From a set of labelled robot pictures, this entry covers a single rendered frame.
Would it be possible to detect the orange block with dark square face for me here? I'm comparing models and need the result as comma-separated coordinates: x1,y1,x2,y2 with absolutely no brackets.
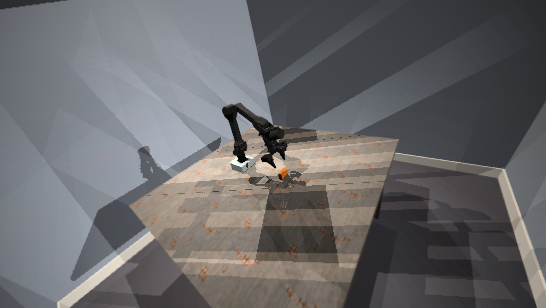
278,168,288,180

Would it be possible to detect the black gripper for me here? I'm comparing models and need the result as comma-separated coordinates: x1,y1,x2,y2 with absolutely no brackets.
261,140,285,168

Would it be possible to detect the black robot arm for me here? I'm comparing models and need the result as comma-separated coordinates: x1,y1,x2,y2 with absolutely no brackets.
222,103,288,163

